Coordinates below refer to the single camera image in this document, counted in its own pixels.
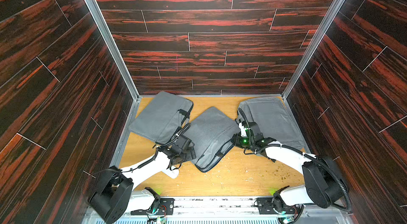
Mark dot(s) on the grey laptop bag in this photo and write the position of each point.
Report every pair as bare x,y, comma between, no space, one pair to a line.
274,120
212,133
162,118

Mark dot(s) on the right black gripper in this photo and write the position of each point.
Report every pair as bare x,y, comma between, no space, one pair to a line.
243,128

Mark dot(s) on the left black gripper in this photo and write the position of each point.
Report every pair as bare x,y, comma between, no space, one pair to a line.
191,153

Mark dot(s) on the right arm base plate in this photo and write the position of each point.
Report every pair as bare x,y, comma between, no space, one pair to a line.
270,206

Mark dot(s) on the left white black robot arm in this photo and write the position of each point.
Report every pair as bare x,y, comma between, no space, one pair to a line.
113,194

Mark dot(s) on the aluminium front rail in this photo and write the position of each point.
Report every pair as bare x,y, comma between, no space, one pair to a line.
235,210

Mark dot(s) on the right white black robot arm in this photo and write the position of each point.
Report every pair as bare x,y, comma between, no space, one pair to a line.
324,185

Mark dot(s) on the left white computer mouse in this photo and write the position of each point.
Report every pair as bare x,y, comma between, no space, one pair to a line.
172,173

